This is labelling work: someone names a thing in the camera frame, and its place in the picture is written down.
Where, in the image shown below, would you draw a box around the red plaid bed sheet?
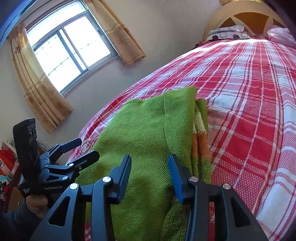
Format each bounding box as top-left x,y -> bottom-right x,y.
70,38 -> 295,240

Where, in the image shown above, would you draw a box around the person's left hand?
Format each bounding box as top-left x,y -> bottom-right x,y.
25,195 -> 50,219

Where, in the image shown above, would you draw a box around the left side window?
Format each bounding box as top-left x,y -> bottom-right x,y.
27,1 -> 118,95

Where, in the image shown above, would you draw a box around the yellow curtain left window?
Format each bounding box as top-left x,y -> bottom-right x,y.
85,0 -> 146,65

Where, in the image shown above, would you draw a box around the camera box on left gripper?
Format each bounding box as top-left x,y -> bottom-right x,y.
13,118 -> 40,182

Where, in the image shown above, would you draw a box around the yellow curtain far left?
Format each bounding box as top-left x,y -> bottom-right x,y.
9,24 -> 73,133

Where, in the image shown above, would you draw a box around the grey patterned pillow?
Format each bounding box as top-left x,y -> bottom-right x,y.
206,25 -> 251,42

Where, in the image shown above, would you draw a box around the person's left forearm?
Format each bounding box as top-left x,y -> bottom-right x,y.
1,201 -> 41,240

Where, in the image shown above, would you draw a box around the cluttered red items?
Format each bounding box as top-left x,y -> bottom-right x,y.
1,141 -> 22,212

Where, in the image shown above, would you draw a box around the pink floral pillow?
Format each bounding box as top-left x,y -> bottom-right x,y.
267,25 -> 296,49

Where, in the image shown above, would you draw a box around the green striped knit sweater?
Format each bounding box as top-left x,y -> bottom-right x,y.
77,86 -> 200,240

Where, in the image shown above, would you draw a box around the wooden arched headboard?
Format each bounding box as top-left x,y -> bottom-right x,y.
203,1 -> 286,40

